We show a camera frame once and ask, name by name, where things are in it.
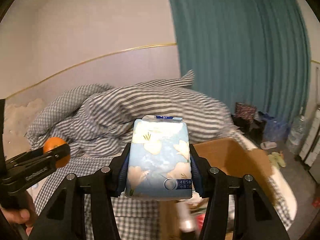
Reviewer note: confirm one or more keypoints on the blue plastic bag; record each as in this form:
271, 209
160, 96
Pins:
275, 130

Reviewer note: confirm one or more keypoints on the large clear water bottle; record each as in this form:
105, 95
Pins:
296, 134

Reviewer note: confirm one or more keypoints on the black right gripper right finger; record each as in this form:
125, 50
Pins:
255, 216

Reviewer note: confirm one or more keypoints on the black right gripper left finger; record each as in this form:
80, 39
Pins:
84, 201

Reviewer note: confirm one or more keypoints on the cream pillow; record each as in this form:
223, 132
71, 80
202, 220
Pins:
16, 122

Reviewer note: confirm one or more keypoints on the grey checkered duvet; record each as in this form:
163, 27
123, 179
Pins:
97, 119

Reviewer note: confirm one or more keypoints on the white slipper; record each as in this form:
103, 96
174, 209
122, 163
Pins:
267, 145

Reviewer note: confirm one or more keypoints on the person left hand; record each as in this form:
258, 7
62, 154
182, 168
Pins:
26, 216

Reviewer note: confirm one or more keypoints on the green slippers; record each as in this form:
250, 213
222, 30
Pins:
277, 160

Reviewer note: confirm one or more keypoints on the dark floral bag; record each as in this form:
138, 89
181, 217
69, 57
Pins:
245, 111

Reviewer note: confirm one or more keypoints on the white small bottle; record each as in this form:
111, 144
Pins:
186, 222

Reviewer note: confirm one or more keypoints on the teal curtain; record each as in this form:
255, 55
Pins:
251, 51

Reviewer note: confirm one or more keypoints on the brown cardboard box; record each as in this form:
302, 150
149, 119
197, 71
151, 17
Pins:
225, 159

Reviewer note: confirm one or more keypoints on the grey checkered bed sheet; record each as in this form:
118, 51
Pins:
139, 219

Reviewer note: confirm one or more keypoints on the orange mandarin fruit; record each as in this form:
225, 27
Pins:
59, 149

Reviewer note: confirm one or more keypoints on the blue floral tissue pack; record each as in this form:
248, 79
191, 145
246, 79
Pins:
159, 159

